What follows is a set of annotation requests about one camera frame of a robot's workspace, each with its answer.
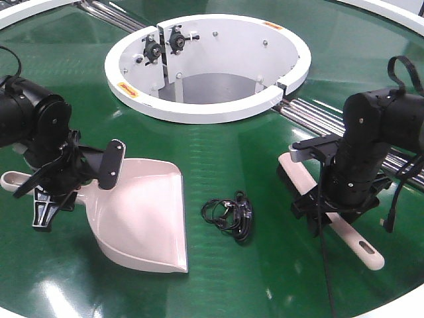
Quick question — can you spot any right metal roller strip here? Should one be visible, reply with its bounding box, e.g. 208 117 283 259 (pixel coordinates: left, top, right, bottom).
272 98 413 178

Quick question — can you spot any white rim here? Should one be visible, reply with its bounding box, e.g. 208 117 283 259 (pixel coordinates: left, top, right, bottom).
1 0 77 29
340 0 423 29

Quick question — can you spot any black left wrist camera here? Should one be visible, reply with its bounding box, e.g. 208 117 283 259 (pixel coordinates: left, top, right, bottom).
98 139 126 190

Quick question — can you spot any pink plastic dustpan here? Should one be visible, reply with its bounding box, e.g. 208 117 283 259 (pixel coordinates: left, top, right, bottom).
0 158 189 274

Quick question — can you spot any pink hand broom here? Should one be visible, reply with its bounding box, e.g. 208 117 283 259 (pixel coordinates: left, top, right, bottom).
278 152 385 270

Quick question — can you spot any black bearing mount right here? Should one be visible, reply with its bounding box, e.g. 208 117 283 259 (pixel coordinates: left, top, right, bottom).
168 25 200 55

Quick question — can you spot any left metal roller strip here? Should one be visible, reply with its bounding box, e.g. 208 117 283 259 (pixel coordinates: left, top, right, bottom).
77 1 147 33

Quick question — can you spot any black usb cable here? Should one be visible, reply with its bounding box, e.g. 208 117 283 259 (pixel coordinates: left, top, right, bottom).
201 189 254 242

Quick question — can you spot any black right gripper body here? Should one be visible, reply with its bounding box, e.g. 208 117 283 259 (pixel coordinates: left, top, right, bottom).
291 174 392 237

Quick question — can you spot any white outer rim left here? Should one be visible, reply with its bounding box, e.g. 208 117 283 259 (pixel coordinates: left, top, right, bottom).
1 0 77 29

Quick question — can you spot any black bearing mount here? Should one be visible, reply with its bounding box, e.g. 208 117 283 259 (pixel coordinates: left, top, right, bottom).
135 34 162 66
168 25 200 55

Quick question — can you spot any black bearing mount left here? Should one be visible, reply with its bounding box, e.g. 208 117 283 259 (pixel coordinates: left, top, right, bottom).
135 34 162 66

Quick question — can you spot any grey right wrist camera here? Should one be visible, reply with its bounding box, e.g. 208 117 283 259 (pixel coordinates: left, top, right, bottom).
289 134 341 166

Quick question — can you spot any metal roller strip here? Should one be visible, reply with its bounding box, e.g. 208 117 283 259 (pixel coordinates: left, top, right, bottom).
272 98 413 178
77 1 147 33

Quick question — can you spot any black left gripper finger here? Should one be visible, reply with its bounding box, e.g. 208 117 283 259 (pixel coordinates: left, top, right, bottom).
32 188 66 232

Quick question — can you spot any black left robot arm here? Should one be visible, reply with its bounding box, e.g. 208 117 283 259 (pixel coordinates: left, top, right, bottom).
1 75 103 232

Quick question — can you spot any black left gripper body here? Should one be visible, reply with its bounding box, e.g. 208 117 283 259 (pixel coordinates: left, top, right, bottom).
13 129 104 201

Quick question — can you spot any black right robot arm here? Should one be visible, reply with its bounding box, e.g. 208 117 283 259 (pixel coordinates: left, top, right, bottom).
291 89 423 236

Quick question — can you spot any white central ring housing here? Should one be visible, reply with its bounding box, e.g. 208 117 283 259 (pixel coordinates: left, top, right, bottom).
104 14 311 124

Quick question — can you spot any white outer rim right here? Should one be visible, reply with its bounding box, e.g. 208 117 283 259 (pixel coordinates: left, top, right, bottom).
340 0 423 29

